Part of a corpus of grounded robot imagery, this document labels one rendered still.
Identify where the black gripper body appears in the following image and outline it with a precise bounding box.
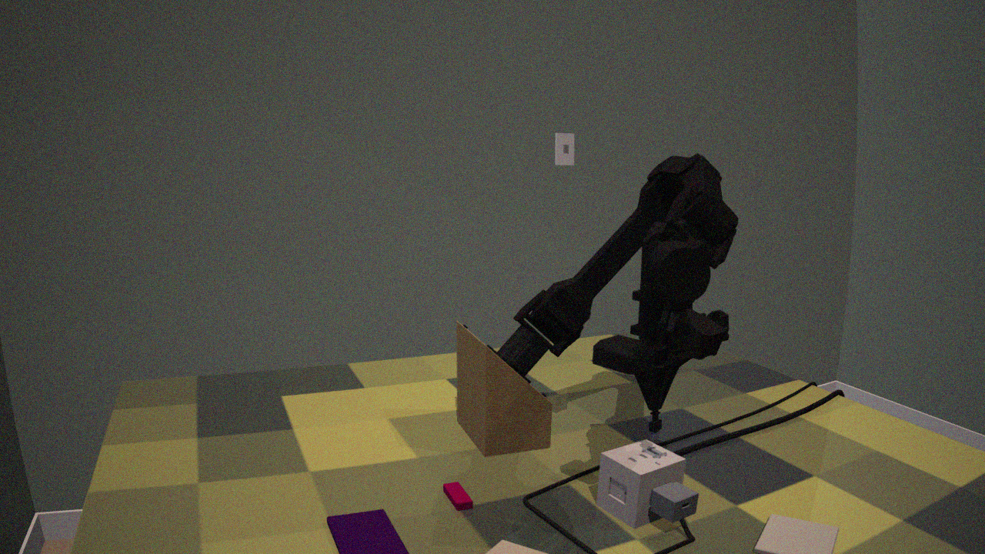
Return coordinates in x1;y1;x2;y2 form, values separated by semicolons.
593;283;694;375

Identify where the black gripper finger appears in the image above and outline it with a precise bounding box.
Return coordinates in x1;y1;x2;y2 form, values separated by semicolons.
634;361;675;412
658;352;693;409

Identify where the magenta rectangular block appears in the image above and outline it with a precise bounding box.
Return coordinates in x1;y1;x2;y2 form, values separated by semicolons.
443;482;472;511

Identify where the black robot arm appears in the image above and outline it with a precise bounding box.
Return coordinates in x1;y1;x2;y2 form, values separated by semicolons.
491;153;738;383

